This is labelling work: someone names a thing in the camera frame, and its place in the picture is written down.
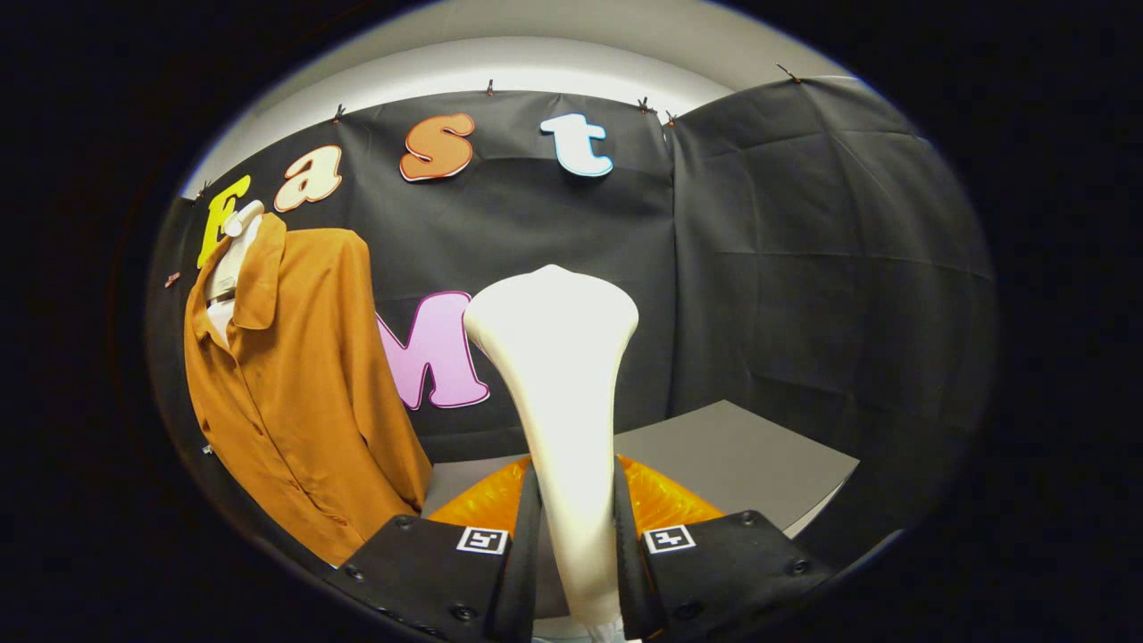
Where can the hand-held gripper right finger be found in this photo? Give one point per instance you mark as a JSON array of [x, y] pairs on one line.
[[629, 572]]

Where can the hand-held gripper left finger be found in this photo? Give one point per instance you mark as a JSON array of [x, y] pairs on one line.
[[522, 572]]

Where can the white garment steamer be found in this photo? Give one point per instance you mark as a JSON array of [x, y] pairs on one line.
[[563, 375]]

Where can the brown button shirt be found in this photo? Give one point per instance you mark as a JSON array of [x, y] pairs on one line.
[[304, 384]]

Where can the grey table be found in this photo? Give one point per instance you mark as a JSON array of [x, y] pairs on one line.
[[732, 455]]

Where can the black backdrop cloth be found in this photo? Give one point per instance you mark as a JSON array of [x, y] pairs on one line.
[[804, 268]]

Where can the white mannequin torso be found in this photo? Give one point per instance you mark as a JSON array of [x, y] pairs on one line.
[[230, 268]]

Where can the row of black cloth clips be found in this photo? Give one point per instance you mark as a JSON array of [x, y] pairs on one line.
[[489, 87]]

